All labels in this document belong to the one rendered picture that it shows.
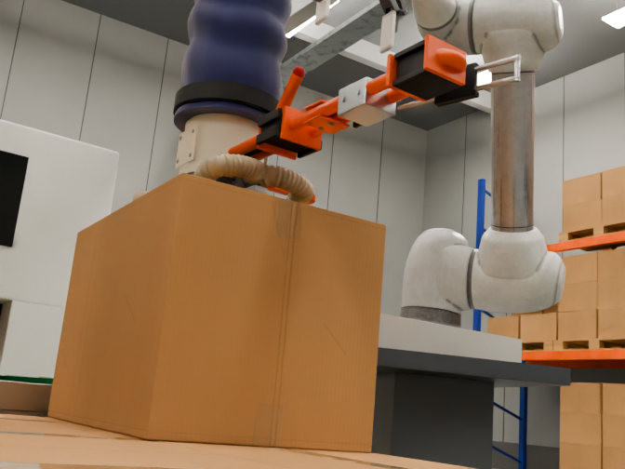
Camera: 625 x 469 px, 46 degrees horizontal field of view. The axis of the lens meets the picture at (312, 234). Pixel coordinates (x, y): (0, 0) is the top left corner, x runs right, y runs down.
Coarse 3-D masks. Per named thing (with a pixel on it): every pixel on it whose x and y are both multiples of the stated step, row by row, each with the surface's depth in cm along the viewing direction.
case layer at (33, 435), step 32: (0, 416) 137; (32, 416) 149; (0, 448) 70; (32, 448) 73; (64, 448) 78; (96, 448) 81; (128, 448) 85; (160, 448) 90; (192, 448) 97; (224, 448) 102; (256, 448) 109
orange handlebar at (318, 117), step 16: (448, 64) 98; (464, 64) 99; (384, 80) 106; (400, 96) 110; (320, 112) 119; (336, 112) 118; (320, 128) 123; (336, 128) 123; (240, 144) 139; (256, 144) 135; (288, 192) 164
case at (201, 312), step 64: (192, 192) 113; (256, 192) 119; (128, 256) 127; (192, 256) 112; (256, 256) 118; (320, 256) 124; (64, 320) 157; (128, 320) 120; (192, 320) 110; (256, 320) 116; (320, 320) 122; (64, 384) 146; (128, 384) 114; (192, 384) 108; (256, 384) 114; (320, 384) 120; (320, 448) 119
